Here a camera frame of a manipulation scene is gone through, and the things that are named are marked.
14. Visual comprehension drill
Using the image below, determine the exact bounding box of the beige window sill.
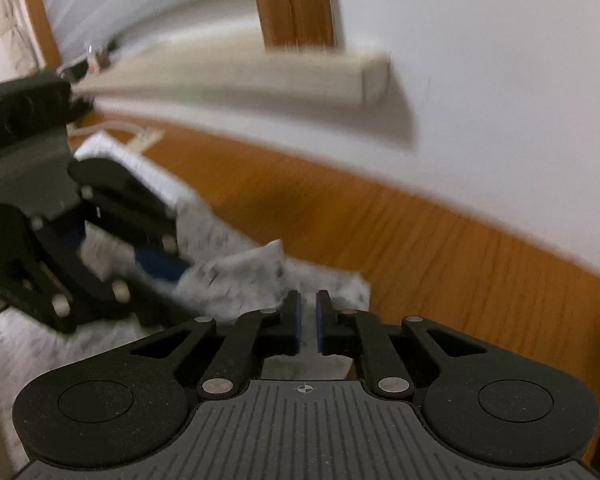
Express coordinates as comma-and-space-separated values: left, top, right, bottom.
75, 42, 395, 107

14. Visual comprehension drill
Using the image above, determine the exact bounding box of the white patterned shirt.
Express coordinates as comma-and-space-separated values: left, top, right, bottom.
0, 130, 372, 463

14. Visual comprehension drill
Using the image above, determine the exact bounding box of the beige cable outlet plate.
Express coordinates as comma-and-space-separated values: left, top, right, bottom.
126, 129, 167, 155

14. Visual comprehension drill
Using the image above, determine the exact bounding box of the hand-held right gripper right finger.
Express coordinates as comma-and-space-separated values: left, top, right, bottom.
315, 289, 483, 402

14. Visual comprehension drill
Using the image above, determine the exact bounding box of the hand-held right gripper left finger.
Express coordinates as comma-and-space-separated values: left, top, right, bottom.
130, 290, 302, 402

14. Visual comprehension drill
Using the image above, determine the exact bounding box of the wooden window frame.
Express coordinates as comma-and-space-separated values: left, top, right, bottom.
16, 0, 337, 68

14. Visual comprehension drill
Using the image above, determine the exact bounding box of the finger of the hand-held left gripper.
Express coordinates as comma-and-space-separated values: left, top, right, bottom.
9, 216, 197, 336
69, 156, 192, 284

